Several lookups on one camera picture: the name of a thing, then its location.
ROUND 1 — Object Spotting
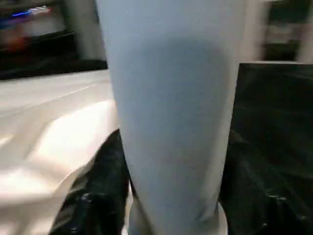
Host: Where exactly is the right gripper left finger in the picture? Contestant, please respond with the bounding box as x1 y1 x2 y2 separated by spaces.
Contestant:
49 128 132 235

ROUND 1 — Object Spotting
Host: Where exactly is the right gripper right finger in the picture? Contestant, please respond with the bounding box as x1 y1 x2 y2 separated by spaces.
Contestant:
219 131 313 235

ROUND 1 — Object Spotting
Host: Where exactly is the white plastic table top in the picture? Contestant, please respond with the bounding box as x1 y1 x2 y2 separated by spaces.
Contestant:
0 69 123 235

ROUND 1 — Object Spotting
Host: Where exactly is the black work mat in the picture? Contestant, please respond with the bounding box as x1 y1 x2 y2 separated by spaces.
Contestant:
0 58 313 235

